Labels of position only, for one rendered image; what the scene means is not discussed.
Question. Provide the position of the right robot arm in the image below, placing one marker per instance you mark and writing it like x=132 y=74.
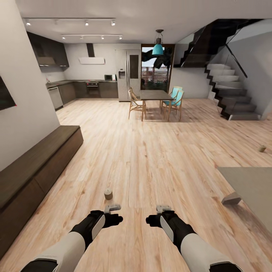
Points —
x=197 y=253

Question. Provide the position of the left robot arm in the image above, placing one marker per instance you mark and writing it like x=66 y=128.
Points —
x=65 y=254

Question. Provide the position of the pillar candle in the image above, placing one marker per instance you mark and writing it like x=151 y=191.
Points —
x=261 y=148
x=108 y=194

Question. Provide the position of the coffee table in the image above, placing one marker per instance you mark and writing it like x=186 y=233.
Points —
x=252 y=185

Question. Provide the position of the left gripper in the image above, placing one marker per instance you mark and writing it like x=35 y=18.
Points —
x=113 y=219

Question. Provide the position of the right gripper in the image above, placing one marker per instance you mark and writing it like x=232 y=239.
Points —
x=153 y=220

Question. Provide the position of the microwave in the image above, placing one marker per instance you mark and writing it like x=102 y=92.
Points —
x=110 y=77

